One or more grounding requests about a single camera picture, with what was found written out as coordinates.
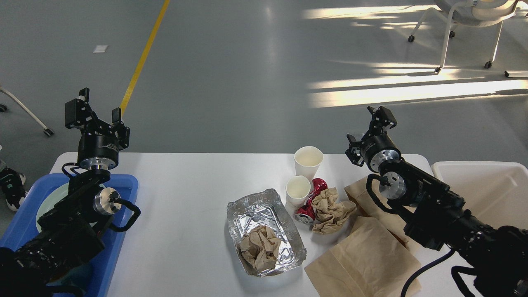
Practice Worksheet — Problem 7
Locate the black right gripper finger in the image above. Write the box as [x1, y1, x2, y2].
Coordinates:
[345, 134, 364, 167]
[367, 106, 398, 138]

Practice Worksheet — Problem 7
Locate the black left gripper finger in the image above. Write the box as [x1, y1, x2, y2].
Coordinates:
[64, 87, 108, 135]
[110, 107, 130, 151]

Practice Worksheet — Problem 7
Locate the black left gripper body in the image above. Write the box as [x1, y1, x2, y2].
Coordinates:
[77, 131, 119, 170]

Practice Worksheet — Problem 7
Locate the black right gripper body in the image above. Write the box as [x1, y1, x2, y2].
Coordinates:
[360, 134, 401, 173]

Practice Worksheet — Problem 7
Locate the tall white paper cup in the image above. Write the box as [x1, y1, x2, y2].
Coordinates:
[294, 146, 324, 181]

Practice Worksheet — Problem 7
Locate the light green plate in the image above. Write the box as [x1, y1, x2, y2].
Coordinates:
[35, 182, 68, 233]

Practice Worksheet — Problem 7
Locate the brown paper ball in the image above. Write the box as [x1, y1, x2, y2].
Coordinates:
[311, 187, 357, 235]

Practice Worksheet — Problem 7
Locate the brown paper bag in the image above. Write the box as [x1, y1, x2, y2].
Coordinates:
[305, 217, 421, 297]
[344, 177, 420, 254]

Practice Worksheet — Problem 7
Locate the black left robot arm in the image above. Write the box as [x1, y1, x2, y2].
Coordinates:
[1, 88, 140, 297]

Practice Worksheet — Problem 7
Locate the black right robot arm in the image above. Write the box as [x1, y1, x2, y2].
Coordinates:
[345, 106, 528, 297]

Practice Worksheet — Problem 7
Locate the small white paper cup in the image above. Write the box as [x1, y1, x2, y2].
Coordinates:
[285, 175, 311, 207]

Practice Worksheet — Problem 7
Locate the crushed red soda can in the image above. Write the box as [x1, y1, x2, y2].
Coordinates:
[293, 177, 328, 224]

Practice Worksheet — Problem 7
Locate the black and white shoe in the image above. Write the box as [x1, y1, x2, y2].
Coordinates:
[0, 162, 28, 212]

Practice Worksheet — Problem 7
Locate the aluminium foil tray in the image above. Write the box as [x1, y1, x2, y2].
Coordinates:
[226, 189, 306, 278]

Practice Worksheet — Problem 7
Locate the blue plastic tray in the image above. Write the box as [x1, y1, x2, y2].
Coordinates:
[0, 173, 139, 297]

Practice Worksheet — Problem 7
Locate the white plastic bin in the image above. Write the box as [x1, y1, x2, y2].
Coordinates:
[431, 160, 528, 229]

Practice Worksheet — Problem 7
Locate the crumpled brown paper in tray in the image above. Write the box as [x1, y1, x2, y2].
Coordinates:
[240, 225, 282, 272]

